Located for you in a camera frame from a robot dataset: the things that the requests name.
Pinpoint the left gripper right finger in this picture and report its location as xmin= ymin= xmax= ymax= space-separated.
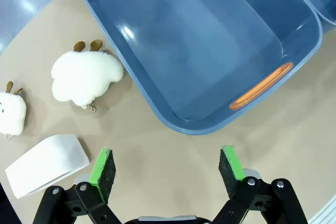
xmin=212 ymin=144 xmax=308 ymax=224

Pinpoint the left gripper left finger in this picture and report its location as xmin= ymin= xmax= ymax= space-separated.
xmin=33 ymin=147 xmax=124 ymax=224

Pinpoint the white digital clock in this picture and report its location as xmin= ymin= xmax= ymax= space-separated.
xmin=5 ymin=134 xmax=90 ymax=199

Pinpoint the white plush cloud toy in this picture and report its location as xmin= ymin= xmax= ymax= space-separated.
xmin=51 ymin=39 xmax=124 ymax=112

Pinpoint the white plush cloud toy face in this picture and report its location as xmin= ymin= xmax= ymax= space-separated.
xmin=0 ymin=81 xmax=27 ymax=140

